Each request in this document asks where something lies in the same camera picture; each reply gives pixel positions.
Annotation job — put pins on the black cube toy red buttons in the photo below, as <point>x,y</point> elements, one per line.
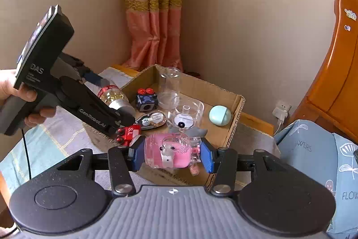
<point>145,100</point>

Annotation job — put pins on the person's left hand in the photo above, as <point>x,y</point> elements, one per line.
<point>8,85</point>

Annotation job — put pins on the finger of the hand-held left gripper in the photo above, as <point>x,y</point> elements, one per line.
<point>106,115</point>
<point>91,76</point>

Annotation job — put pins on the pink curtain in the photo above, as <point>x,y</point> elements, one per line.
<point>153,17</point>

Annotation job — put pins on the white wall charger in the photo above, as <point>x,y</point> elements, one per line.
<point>282,109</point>

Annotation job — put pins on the wooden bedside table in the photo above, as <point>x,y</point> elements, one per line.
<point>258,122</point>

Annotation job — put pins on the clear oval case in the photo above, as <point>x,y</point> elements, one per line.
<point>152,120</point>

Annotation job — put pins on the mint green round case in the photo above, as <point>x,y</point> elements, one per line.
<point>220,115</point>

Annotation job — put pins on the round clear plastic jar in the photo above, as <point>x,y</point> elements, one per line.
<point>195,110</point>

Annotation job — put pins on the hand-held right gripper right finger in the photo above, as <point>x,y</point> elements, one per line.
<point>207,157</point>

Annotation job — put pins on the red toy block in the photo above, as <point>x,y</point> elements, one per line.
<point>132,132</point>

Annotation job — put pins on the cardboard box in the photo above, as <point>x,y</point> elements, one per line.
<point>221,101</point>

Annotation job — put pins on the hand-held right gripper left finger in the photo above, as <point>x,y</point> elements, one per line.
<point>137,155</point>

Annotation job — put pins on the wooden headboard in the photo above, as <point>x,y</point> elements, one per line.
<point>332,73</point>

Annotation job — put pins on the yellow capsule bottle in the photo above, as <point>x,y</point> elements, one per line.
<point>112,96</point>

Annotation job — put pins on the tall clear plastic jar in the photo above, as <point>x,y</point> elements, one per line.
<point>169,82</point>

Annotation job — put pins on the headboard sticker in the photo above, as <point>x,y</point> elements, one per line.
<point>350,14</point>
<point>347,27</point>

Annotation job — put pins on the printed plaid towel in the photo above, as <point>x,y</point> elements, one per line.
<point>50,149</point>

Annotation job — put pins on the blue floral bedding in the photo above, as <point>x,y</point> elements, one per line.
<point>307,160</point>

